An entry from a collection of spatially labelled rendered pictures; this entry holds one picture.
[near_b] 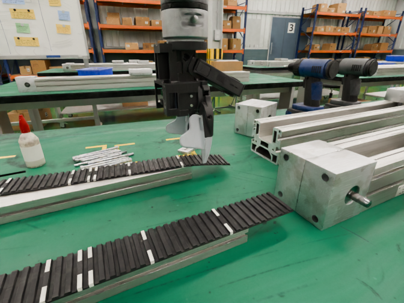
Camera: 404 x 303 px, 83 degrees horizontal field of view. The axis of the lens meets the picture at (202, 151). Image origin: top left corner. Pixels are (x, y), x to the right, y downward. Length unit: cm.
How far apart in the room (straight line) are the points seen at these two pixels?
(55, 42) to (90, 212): 280
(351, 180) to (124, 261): 31
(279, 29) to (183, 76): 1285
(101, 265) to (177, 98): 26
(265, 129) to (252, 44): 1191
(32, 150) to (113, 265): 40
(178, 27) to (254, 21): 1215
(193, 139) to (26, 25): 289
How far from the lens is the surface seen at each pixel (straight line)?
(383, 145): 60
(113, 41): 1074
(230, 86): 44
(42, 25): 316
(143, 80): 183
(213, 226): 31
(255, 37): 1254
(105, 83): 183
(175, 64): 40
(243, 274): 31
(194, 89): 40
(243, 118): 72
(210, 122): 40
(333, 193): 36
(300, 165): 38
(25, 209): 46
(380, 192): 48
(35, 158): 63
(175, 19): 39
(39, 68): 1015
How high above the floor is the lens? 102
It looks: 24 degrees down
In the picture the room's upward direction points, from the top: straight up
